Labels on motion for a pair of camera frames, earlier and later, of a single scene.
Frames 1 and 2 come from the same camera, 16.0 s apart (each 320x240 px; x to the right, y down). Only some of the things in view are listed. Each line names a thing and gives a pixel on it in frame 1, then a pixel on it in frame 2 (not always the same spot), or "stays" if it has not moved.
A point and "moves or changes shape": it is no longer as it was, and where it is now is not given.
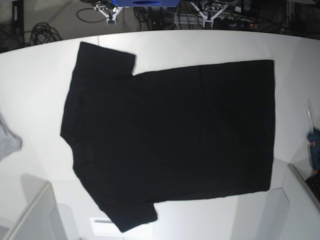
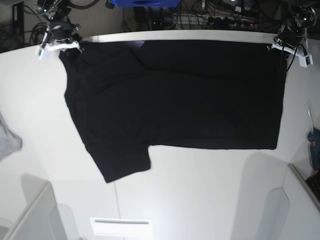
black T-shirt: [193, 132] moves or changes shape
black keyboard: [313, 183] stays
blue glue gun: [314, 139] stays
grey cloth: [9, 142] stays
